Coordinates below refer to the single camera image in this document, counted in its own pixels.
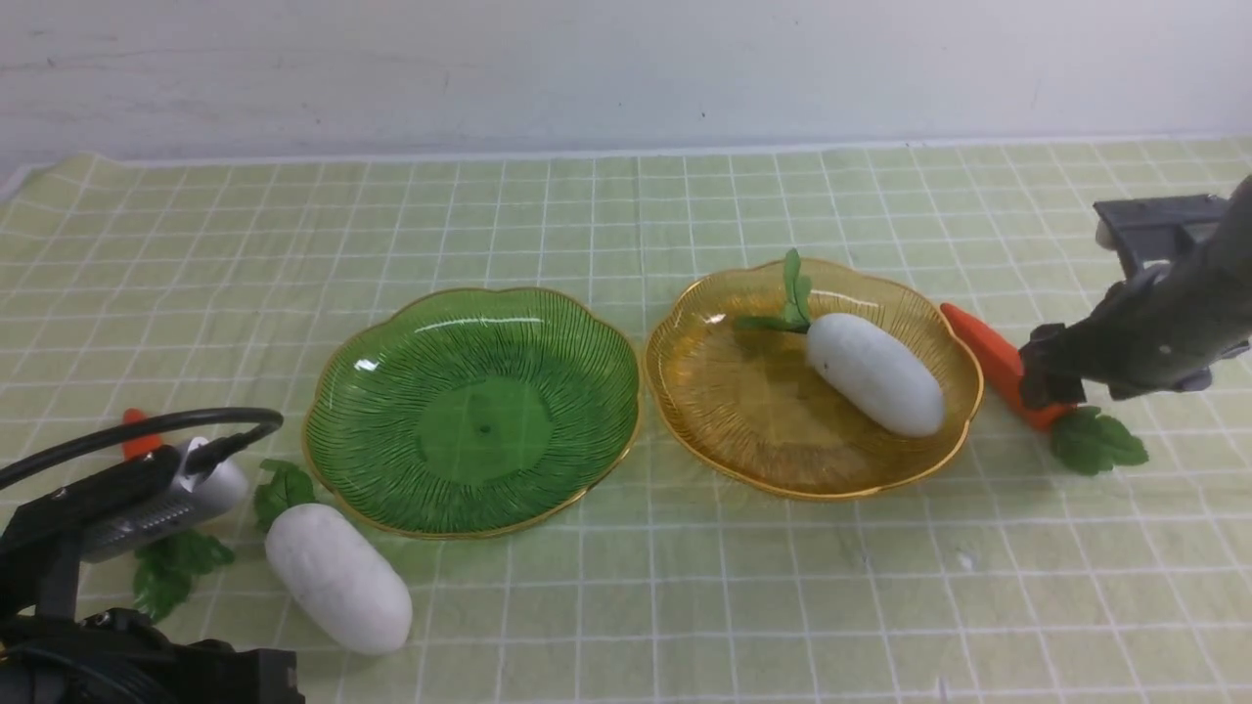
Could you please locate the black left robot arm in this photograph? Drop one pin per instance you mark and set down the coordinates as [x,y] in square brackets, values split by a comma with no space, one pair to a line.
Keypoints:
[119,656]

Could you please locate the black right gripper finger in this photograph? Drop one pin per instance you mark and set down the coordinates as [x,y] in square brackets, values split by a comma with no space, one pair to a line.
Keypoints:
[1040,387]

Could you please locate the green ribbed plastic plate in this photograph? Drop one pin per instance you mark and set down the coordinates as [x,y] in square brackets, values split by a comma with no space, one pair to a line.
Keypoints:
[473,413]

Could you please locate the white toy radish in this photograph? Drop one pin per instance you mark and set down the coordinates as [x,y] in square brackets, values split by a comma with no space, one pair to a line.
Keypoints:
[872,369]
[335,575]

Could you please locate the orange toy carrot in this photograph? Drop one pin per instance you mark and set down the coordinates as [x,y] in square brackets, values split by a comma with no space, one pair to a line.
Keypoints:
[169,568]
[1083,438]

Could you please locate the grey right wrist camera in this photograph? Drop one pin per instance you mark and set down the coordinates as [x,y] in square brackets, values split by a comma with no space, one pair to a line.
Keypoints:
[1147,231]

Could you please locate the amber ribbed plastic plate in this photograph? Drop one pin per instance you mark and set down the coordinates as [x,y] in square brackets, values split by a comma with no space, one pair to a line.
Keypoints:
[744,401]

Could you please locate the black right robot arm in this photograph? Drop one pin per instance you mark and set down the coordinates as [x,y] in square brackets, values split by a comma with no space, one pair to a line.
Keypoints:
[1183,304]

